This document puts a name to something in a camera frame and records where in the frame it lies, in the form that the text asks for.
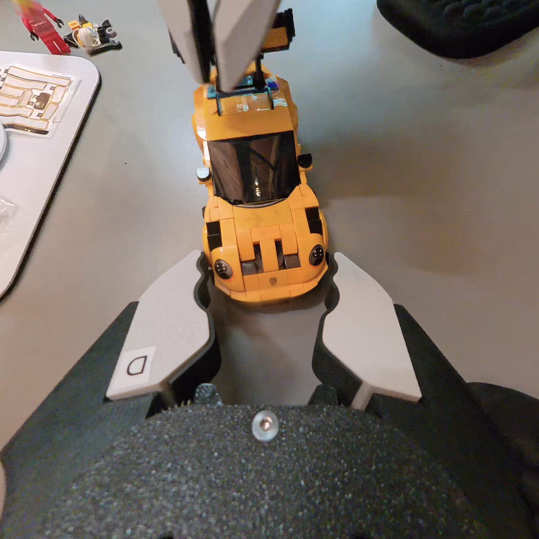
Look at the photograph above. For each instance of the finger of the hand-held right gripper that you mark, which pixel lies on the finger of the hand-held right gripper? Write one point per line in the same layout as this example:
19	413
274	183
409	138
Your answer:
181	29
244	33

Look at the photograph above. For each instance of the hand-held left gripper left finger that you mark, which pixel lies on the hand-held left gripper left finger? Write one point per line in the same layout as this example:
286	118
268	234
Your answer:
164	332

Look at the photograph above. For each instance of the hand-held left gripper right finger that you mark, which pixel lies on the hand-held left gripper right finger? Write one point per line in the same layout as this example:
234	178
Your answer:
366	337

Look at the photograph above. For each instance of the yellow black lego spoiler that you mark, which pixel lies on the yellow black lego spoiler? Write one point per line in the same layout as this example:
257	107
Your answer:
280	33

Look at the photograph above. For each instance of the black lego bracket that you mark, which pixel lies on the black lego bracket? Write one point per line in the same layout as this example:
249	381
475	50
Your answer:
260	71

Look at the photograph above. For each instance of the yellow lego tile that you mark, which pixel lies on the yellow lego tile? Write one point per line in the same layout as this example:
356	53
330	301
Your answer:
248	122

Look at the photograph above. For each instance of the dark transparent lego windshield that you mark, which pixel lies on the dark transparent lego windshield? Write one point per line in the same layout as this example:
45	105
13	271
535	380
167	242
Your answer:
252	164

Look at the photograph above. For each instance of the yellow lego car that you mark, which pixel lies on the yellow lego car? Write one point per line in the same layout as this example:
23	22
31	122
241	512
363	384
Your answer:
261	236

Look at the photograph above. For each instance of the white book stand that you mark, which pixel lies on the white book stand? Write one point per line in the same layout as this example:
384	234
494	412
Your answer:
42	168

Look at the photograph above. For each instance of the person's right forearm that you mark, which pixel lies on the person's right forearm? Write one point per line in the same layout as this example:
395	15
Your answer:
463	25

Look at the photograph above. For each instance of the white lego helmet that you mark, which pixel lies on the white lego helmet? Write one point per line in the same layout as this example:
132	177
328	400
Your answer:
87	37

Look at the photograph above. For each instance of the small orange lego piece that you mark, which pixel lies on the small orange lego piece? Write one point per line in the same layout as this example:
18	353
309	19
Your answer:
76	22

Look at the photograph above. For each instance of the red lego minifigure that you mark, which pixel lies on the red lego minifigure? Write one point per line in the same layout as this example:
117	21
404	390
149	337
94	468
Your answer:
46	29

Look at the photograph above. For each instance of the lego sticker sheet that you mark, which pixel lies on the lego sticker sheet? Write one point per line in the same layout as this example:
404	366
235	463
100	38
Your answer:
29	101

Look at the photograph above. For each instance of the plastic bag of lego parts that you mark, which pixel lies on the plastic bag of lego parts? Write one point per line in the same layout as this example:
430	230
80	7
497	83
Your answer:
6	214

